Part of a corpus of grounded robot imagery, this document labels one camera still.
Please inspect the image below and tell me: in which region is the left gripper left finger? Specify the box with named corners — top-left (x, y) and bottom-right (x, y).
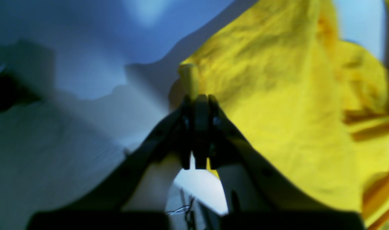
top-left (65, 96), bottom-right (193, 212)

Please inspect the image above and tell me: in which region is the orange t-shirt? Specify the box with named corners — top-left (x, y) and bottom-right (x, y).
top-left (179, 0), bottom-right (389, 230)

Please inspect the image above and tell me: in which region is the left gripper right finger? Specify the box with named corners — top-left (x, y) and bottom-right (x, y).
top-left (194, 95), bottom-right (329, 213)

